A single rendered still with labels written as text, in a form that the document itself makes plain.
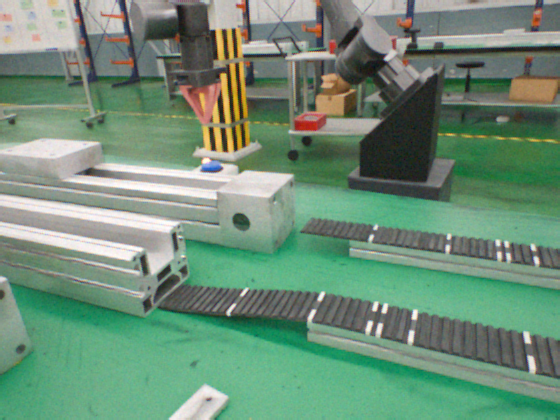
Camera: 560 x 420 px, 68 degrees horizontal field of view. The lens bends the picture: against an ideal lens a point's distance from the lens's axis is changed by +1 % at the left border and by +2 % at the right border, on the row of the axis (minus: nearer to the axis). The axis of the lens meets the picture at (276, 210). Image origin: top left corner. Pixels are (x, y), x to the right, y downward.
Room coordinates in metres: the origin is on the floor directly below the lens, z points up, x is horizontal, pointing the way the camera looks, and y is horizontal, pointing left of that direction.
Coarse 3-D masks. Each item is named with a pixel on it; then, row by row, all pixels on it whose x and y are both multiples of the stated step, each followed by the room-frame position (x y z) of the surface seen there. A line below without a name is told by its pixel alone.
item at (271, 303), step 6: (270, 294) 0.41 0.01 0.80; (276, 294) 0.41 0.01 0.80; (282, 294) 0.40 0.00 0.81; (270, 300) 0.39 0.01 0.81; (276, 300) 0.39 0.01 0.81; (264, 306) 0.38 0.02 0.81; (270, 306) 0.38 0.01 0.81; (276, 306) 0.38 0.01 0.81; (258, 312) 0.37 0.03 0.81; (264, 312) 0.38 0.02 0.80; (270, 312) 0.37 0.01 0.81
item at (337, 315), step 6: (336, 300) 0.37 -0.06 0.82; (342, 300) 0.38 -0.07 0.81; (348, 300) 0.37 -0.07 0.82; (336, 306) 0.36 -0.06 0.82; (342, 306) 0.37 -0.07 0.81; (348, 306) 0.36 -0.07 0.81; (330, 312) 0.35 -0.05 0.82; (336, 312) 0.36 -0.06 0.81; (342, 312) 0.35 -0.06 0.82; (348, 312) 0.36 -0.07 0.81; (330, 318) 0.34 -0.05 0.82; (336, 318) 0.35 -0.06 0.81; (342, 318) 0.34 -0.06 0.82; (330, 324) 0.34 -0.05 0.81; (336, 324) 0.33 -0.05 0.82; (342, 324) 0.34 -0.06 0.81
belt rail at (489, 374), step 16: (320, 336) 0.35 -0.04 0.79; (336, 336) 0.35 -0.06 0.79; (352, 336) 0.33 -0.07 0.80; (368, 336) 0.33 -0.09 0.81; (368, 352) 0.33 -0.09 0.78; (384, 352) 0.32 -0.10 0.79; (400, 352) 0.32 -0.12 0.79; (416, 352) 0.31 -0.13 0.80; (432, 352) 0.30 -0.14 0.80; (432, 368) 0.30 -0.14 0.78; (448, 368) 0.30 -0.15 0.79; (464, 368) 0.29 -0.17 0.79; (480, 368) 0.28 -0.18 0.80; (496, 368) 0.28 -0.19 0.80; (496, 384) 0.28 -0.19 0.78; (512, 384) 0.27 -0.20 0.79; (528, 384) 0.27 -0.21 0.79; (544, 384) 0.27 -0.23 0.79
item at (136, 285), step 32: (0, 224) 0.53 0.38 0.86; (32, 224) 0.58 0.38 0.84; (64, 224) 0.55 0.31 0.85; (96, 224) 0.53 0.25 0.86; (128, 224) 0.50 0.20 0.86; (160, 224) 0.50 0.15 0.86; (0, 256) 0.51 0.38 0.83; (32, 256) 0.48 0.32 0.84; (64, 256) 0.47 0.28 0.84; (96, 256) 0.43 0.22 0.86; (128, 256) 0.41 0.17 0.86; (160, 256) 0.48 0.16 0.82; (64, 288) 0.46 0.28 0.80; (96, 288) 0.44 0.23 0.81; (128, 288) 0.41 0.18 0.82; (160, 288) 0.46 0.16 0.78
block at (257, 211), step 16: (240, 176) 0.64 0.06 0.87; (256, 176) 0.64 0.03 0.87; (272, 176) 0.63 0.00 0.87; (288, 176) 0.63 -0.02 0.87; (224, 192) 0.58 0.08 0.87; (240, 192) 0.57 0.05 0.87; (256, 192) 0.57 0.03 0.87; (272, 192) 0.56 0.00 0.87; (288, 192) 0.61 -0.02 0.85; (224, 208) 0.58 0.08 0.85; (240, 208) 0.57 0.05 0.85; (256, 208) 0.55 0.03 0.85; (272, 208) 0.55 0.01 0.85; (288, 208) 0.61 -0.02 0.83; (224, 224) 0.58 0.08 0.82; (240, 224) 0.57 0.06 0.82; (256, 224) 0.55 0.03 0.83; (272, 224) 0.55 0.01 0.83; (288, 224) 0.60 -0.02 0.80; (224, 240) 0.58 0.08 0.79; (240, 240) 0.57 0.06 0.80; (256, 240) 0.56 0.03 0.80; (272, 240) 0.55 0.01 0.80
